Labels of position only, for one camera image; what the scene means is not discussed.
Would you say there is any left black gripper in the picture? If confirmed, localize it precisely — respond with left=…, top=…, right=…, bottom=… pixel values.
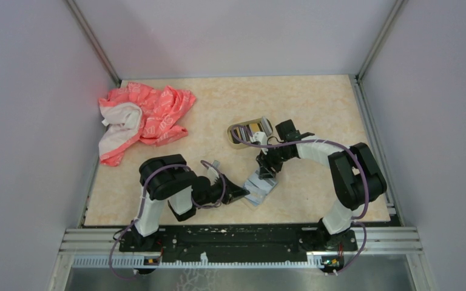
left=195, top=172, right=250, bottom=207

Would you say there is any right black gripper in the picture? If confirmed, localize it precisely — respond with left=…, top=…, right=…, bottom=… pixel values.
left=255, top=142, right=294, bottom=180

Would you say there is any beige card sleeve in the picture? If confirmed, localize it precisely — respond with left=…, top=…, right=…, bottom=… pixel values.
left=243, top=169, right=278, bottom=207

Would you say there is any cream card holder tray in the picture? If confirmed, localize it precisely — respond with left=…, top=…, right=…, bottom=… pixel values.
left=226, top=116, right=274, bottom=149

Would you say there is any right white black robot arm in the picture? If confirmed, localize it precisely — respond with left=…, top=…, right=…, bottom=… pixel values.
left=249, top=119, right=387, bottom=250

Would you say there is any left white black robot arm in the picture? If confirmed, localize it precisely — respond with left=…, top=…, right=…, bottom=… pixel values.
left=132, top=154, right=249, bottom=251

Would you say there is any pink white crumpled cloth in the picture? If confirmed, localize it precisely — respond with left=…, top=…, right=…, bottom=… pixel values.
left=98, top=82, right=197, bottom=167

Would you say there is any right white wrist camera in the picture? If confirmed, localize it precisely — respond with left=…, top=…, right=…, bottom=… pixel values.
left=250, top=132, right=268, bottom=151

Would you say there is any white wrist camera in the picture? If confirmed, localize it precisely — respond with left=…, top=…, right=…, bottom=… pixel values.
left=250, top=132, right=268, bottom=151
left=208, top=160, right=221, bottom=176

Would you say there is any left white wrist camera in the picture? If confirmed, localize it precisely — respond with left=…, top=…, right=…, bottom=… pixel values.
left=208, top=160, right=221, bottom=176

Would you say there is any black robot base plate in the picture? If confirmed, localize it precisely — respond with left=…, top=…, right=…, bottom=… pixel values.
left=118, top=223, right=358, bottom=263

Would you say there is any aluminium front frame rail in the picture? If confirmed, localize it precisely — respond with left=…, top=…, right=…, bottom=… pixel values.
left=49, top=222, right=423, bottom=290

